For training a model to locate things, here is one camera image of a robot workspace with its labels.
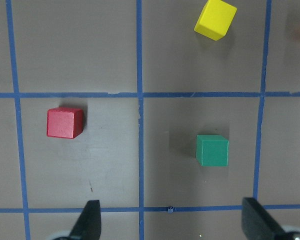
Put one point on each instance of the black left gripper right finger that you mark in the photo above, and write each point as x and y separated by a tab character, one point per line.
257	223

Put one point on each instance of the yellow wooden cube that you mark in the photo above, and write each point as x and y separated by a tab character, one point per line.
215	19

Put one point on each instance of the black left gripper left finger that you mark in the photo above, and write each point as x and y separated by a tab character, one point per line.
88	225

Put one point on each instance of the green wooden cube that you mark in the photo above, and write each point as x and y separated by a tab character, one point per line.
212	150

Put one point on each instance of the red wooden cube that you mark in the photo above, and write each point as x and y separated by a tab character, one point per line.
64	122

